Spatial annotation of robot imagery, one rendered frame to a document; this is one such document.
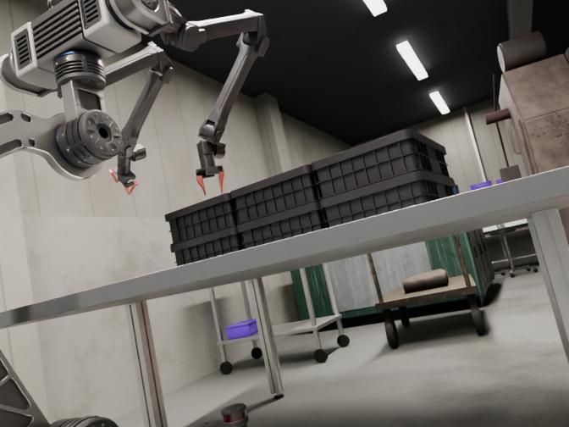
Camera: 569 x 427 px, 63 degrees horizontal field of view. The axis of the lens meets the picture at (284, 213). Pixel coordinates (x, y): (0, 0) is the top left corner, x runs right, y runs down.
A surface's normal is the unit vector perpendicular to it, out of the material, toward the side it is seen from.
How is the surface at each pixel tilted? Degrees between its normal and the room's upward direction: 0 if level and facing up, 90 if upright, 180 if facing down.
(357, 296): 90
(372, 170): 90
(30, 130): 90
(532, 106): 63
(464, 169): 90
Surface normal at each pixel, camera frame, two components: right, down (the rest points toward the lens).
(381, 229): -0.45, -0.03
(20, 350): 0.87, -0.25
